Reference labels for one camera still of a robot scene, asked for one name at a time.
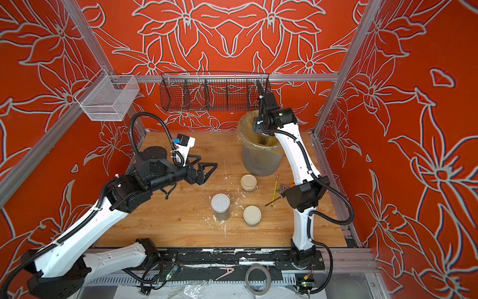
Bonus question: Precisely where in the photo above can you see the glass jar patterned lid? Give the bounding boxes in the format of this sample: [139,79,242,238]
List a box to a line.
[211,193,230,221]

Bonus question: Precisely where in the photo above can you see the clear glass jar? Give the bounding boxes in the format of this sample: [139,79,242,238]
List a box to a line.
[258,135,274,147]

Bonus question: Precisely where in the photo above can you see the glass jar beige lid back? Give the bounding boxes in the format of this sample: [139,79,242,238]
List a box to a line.
[240,174,257,193]

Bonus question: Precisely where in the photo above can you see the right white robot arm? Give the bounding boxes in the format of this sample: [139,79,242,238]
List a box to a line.
[253,82,355,269]

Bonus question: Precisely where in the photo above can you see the glass jar beige lid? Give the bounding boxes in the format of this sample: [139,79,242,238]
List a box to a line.
[243,205,262,227]
[240,174,257,193]

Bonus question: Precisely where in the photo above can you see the translucent ribbed trash bin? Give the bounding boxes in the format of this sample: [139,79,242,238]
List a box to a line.
[242,145,283,177]

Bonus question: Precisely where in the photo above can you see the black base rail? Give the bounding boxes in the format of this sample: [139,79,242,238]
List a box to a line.
[124,246,326,272]

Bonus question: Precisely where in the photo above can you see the black wire wall basket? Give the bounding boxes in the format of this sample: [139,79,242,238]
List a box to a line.
[159,72,271,112]

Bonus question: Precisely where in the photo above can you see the glass jar beige lid front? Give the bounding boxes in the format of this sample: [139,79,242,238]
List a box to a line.
[243,205,262,227]

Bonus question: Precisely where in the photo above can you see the clear tape roll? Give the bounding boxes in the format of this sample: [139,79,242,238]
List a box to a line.
[245,264,272,297]

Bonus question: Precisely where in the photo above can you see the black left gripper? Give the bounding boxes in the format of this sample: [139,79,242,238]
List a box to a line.
[148,151,219,194]

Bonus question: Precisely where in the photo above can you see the yellow pencil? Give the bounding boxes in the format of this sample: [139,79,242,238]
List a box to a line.
[270,174,280,209]

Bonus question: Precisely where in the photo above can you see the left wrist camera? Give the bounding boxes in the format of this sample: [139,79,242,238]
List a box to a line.
[173,134,195,162]

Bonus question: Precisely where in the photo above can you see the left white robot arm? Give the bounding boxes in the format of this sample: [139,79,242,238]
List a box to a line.
[1,147,218,299]

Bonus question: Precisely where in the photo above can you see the clear plastic wall basket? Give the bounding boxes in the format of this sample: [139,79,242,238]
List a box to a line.
[74,69,139,122]

